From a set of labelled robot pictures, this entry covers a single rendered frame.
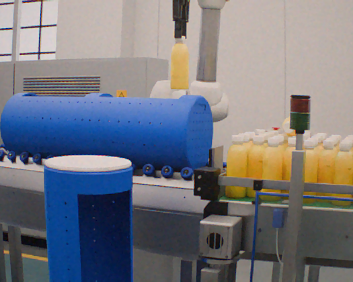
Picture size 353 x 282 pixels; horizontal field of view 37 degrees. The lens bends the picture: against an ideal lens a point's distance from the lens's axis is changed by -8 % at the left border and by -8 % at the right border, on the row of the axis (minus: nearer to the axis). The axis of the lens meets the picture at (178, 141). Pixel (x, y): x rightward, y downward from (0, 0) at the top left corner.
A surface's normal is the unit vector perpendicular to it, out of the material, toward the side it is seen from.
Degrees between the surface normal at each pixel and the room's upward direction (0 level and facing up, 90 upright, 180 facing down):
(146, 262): 90
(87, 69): 90
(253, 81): 90
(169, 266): 90
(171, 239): 109
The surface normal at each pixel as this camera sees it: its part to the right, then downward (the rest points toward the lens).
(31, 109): -0.33, -0.45
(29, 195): -0.38, 0.43
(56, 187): -0.56, 0.07
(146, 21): -0.27, 0.10
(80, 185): 0.00, 0.11
